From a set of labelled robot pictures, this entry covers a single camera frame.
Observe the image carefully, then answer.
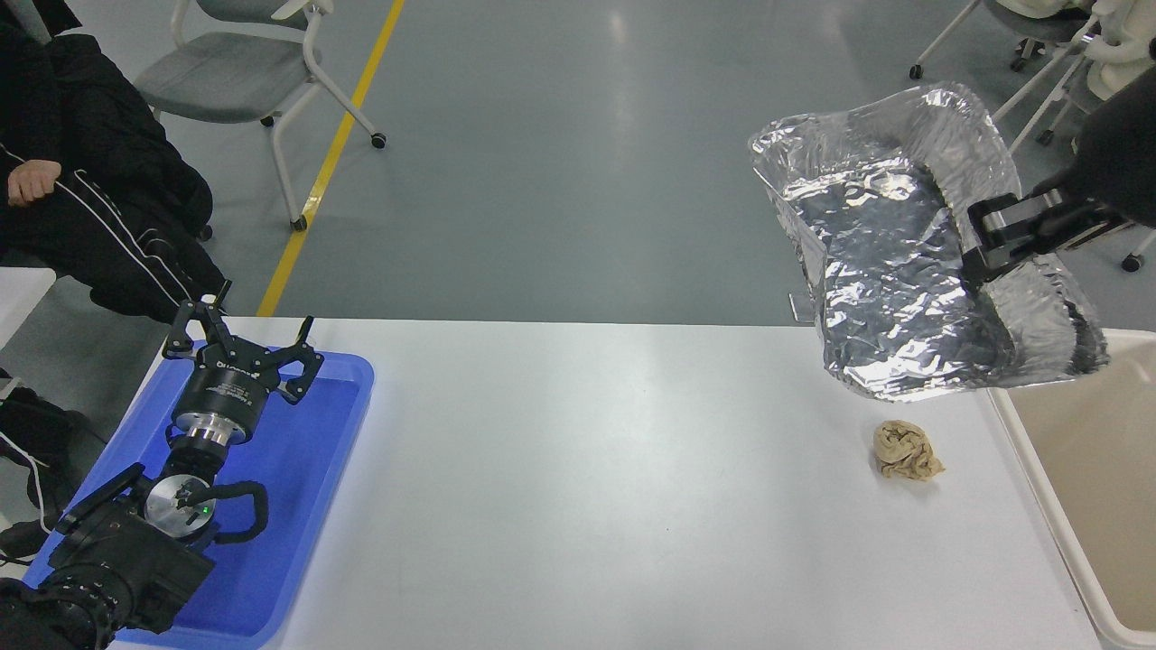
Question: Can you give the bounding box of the grey chair with white frame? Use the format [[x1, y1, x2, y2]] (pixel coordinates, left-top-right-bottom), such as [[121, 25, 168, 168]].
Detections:
[[908, 0, 1098, 84], [134, 0, 387, 231]]

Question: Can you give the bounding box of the silver foil tray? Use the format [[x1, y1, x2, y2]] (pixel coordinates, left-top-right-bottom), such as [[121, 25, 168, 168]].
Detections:
[[748, 81, 1112, 403]]

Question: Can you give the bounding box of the person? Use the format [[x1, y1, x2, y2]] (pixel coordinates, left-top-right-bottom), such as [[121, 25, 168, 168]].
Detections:
[[0, 0, 236, 561]]

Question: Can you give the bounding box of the white side table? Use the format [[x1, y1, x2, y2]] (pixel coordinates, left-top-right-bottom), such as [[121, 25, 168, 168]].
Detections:
[[0, 268, 57, 348]]

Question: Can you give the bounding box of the crumpled tan paper ball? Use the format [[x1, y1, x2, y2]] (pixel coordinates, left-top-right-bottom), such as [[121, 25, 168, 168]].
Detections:
[[872, 420, 946, 481]]

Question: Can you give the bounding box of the white cable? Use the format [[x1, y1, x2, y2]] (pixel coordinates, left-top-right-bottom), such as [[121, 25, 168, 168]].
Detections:
[[0, 429, 51, 535]]

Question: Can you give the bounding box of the person's hand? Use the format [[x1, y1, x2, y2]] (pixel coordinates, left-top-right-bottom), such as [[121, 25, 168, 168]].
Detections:
[[7, 159, 62, 207]]

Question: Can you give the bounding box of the large pale bin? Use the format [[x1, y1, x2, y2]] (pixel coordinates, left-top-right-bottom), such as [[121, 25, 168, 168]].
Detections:
[[984, 330, 1156, 650]]

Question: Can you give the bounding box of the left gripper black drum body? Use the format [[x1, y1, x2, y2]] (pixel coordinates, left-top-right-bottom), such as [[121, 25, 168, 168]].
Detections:
[[173, 346, 281, 431]]

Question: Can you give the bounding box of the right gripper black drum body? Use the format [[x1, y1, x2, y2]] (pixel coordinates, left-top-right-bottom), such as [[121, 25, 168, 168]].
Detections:
[[1034, 65, 1156, 227]]

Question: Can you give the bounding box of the blue plastic tray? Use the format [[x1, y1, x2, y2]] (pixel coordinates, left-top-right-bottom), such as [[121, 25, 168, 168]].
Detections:
[[23, 341, 376, 649]]

